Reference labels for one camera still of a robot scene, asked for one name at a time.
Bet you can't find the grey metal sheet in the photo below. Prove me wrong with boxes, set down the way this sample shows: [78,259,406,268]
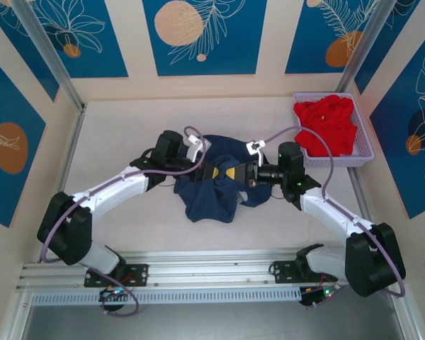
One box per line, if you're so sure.
[19,304,404,340]

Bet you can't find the red t-shirt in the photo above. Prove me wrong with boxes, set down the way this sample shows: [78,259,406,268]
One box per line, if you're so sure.
[293,93,358,158]

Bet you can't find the blue poster with beige circle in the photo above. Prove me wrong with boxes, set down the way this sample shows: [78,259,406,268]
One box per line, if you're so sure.
[142,0,268,77]

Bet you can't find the navy blue t-shirt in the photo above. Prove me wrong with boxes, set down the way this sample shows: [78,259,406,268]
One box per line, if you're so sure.
[172,133,273,224]

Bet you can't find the right gripper thin black wire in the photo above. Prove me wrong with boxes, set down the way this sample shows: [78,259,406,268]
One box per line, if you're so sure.
[268,183,288,201]

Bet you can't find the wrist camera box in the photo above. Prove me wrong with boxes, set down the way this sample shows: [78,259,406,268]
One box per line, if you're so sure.
[186,136,213,162]
[245,140,267,167]

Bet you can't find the blue poster, fern, orange circle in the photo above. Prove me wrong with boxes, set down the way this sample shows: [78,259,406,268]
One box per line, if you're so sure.
[285,0,376,75]

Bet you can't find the grey slotted cable duct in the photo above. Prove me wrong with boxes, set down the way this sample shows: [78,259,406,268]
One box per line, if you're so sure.
[31,286,302,305]

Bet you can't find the blue poster, large orange circle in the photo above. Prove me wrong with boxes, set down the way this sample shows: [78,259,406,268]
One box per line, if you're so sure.
[0,49,47,228]

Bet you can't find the blue poster, small orange circle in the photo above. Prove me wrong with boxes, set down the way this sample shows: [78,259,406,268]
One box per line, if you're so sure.
[23,0,129,79]

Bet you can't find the wide aluminium mounting rail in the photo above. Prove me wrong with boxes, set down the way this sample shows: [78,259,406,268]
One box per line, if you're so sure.
[16,249,407,291]

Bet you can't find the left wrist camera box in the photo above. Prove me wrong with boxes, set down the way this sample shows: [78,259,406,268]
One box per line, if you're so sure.
[186,136,213,162]

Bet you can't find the lavender plastic basket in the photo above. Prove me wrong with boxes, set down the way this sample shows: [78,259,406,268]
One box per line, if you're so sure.
[292,91,375,168]

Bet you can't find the aluminium frame leg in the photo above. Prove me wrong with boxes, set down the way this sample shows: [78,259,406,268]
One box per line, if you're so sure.
[0,288,35,340]
[387,283,425,340]

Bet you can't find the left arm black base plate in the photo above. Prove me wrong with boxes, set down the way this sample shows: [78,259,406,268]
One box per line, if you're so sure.
[84,263,149,288]

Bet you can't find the left gripper thin black wire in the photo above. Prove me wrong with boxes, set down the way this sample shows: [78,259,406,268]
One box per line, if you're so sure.
[147,175,178,189]

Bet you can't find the blue poster, dark circle, flower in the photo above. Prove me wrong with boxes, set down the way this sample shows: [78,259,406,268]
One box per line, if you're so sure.
[370,31,425,220]

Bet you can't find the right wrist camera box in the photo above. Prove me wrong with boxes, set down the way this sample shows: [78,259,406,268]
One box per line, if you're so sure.
[245,140,267,167]

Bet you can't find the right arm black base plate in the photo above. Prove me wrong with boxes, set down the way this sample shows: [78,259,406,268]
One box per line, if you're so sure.
[270,261,339,284]

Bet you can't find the aluminium frame post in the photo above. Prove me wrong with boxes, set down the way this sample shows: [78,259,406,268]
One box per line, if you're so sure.
[11,0,85,113]
[331,0,400,106]

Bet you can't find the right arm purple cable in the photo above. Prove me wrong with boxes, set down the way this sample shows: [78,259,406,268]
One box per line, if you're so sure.
[261,126,408,309]

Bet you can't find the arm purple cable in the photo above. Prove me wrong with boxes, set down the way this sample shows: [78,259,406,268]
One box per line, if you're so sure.
[41,125,207,317]
[261,126,408,309]

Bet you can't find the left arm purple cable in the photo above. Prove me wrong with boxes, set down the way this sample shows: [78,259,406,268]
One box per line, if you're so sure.
[41,125,207,317]

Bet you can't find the gripper thin black wire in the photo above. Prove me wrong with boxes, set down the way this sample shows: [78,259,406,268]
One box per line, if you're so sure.
[268,183,288,201]
[147,175,178,189]

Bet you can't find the blue poster with white leaves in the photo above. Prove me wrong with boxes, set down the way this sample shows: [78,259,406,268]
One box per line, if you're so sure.
[353,0,425,96]
[0,0,60,103]

